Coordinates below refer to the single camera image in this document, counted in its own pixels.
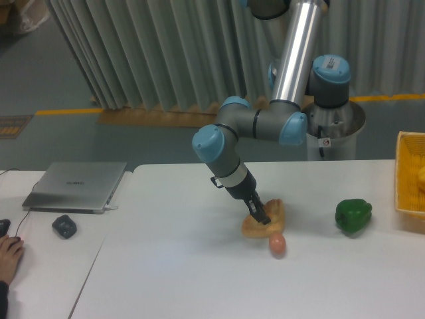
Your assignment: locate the green bell pepper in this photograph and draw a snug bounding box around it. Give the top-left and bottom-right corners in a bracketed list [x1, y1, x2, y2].
[335, 199, 373, 234]

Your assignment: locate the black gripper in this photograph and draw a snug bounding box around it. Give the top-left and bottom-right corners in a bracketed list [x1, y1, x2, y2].
[225, 171, 271, 225]

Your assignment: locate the grey pleated curtain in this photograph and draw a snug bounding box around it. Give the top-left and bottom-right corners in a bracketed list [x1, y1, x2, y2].
[47, 1, 424, 112]

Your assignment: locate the yellow woven basket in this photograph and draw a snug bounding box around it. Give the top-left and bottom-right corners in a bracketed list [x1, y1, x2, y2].
[394, 131, 424, 220]

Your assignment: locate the clear plastic bag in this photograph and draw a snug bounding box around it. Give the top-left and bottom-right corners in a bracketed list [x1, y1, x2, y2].
[15, 0, 50, 35]

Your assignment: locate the black earbud case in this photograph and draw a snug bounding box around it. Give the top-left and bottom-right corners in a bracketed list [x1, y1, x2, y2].
[52, 215, 78, 239]

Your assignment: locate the brown egg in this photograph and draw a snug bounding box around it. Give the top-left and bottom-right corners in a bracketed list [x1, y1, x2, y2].
[268, 232, 286, 257]

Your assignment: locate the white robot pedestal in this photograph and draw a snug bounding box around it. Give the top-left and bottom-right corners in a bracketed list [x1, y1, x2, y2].
[303, 101, 366, 161]

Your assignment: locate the silver laptop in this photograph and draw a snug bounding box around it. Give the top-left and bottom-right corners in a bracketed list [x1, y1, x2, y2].
[22, 161, 127, 213]

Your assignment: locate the brown cardboard sheet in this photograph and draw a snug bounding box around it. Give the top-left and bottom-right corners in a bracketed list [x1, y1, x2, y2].
[88, 96, 301, 134]

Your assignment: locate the black mouse cable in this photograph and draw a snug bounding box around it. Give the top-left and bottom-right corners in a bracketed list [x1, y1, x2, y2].
[0, 168, 44, 239]

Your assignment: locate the person's hand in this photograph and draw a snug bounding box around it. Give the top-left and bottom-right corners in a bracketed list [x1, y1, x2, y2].
[0, 235, 24, 286]

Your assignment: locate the black keyboard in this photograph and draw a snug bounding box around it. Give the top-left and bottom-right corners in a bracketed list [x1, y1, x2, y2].
[0, 219, 11, 237]

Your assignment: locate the dark sleeved forearm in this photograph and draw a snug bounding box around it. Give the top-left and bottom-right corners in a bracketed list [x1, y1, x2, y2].
[0, 280, 9, 319]

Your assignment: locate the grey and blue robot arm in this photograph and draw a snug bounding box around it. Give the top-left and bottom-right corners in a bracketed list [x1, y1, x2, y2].
[192, 1, 351, 225]

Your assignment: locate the triangular golden bread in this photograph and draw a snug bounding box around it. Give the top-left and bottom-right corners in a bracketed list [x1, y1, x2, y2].
[241, 199, 286, 239]

